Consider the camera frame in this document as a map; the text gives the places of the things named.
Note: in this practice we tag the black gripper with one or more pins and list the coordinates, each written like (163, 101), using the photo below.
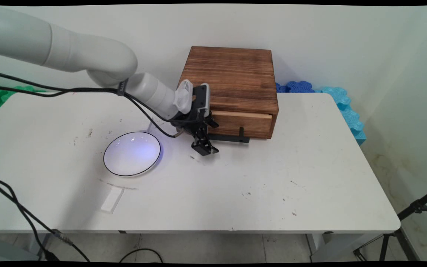
(189, 122)

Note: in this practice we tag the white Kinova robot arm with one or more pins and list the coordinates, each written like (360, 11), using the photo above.
(87, 52)

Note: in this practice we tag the small white block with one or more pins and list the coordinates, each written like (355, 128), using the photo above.
(149, 126)

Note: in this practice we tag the brown wooden drawer cabinet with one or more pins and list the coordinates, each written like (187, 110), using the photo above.
(235, 74)

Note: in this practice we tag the white plate with black rim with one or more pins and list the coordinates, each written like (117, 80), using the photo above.
(132, 154)

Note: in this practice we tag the dark blue foam mat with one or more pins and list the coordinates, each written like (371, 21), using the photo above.
(298, 87)

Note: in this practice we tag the long white block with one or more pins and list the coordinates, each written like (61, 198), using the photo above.
(112, 200)

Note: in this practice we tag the light blue foam mat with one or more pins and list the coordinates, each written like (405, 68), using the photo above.
(348, 111)

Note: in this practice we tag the table leg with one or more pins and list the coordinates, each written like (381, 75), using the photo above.
(319, 244)
(35, 244)

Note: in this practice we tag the green foam mat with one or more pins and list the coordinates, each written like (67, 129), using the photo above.
(2, 98)

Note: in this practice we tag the black tripod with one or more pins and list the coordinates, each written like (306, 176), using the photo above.
(402, 230)

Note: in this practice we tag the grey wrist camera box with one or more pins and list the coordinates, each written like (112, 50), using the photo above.
(201, 98)

